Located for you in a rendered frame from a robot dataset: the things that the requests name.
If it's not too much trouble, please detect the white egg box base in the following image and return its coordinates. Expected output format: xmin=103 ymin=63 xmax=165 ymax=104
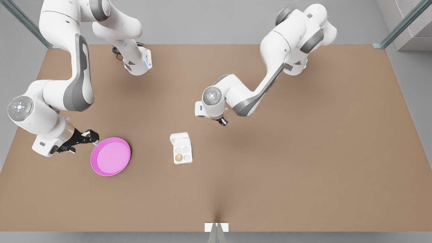
xmin=173 ymin=144 xmax=193 ymax=165

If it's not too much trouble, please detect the pink round plate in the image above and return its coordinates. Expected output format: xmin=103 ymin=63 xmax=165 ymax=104
xmin=90 ymin=137 xmax=132 ymax=177

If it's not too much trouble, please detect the grey background block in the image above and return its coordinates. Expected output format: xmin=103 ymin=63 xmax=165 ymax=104
xmin=376 ymin=0 xmax=432 ymax=52

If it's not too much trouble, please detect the black cable loop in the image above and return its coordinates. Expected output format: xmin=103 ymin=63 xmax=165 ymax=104
xmin=112 ymin=42 xmax=145 ymax=61

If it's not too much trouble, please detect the silver frame post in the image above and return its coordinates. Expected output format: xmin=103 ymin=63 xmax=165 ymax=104
xmin=0 ymin=0 xmax=55 ymax=49
xmin=373 ymin=0 xmax=432 ymax=50
xmin=205 ymin=222 xmax=229 ymax=243

